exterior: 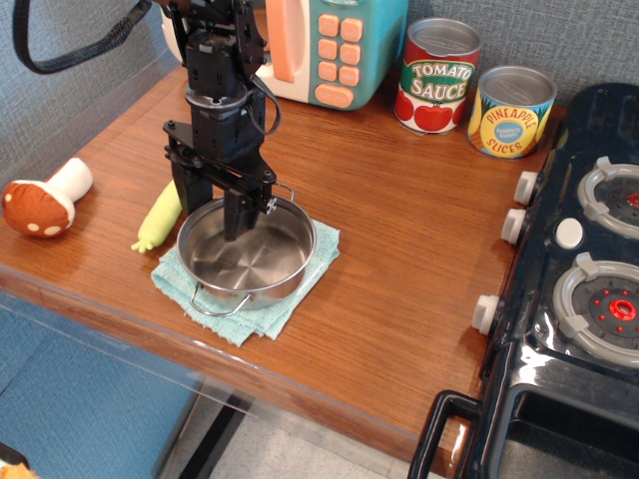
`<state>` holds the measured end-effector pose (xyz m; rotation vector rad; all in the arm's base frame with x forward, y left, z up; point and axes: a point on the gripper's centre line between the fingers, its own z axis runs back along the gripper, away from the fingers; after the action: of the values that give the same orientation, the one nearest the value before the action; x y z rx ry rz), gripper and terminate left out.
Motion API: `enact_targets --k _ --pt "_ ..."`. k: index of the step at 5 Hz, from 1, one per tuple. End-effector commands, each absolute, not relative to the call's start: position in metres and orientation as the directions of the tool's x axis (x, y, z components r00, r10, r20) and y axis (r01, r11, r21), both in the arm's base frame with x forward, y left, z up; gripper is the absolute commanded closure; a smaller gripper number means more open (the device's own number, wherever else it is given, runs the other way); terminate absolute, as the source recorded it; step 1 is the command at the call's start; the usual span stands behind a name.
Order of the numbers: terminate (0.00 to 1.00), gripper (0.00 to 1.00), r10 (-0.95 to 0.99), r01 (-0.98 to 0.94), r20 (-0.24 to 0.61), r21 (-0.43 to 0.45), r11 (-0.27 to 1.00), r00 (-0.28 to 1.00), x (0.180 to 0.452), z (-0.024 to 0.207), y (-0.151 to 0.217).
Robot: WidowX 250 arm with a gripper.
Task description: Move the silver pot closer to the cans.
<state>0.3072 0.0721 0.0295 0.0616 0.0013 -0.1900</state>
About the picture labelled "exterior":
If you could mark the pineapple slices can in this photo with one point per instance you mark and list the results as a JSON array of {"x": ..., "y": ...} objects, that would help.
[{"x": 511, "y": 109}]

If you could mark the light blue folded cloth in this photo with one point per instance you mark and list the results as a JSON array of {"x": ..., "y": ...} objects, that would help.
[{"x": 171, "y": 279}]

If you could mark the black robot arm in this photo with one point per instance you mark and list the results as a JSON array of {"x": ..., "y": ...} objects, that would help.
[{"x": 222, "y": 50}]

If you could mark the spoon with green handle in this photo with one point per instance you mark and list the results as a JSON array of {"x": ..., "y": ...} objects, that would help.
[{"x": 159, "y": 221}]

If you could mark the brown plush mushroom toy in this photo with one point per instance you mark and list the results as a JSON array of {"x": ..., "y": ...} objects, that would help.
[{"x": 46, "y": 209}]

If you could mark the tomato sauce can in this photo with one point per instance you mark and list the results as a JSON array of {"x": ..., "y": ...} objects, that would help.
[{"x": 439, "y": 61}]

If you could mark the orange object at corner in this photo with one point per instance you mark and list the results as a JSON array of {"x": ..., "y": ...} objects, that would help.
[{"x": 14, "y": 464}]

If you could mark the teal toy microwave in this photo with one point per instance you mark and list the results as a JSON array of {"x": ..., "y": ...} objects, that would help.
[{"x": 332, "y": 54}]

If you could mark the black toy stove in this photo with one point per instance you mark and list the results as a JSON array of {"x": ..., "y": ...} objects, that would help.
[{"x": 559, "y": 395}]

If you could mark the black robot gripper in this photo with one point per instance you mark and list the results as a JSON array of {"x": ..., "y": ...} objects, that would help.
[{"x": 220, "y": 147}]

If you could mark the silver steel pot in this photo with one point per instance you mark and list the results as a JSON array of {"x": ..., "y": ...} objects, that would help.
[{"x": 260, "y": 268}]

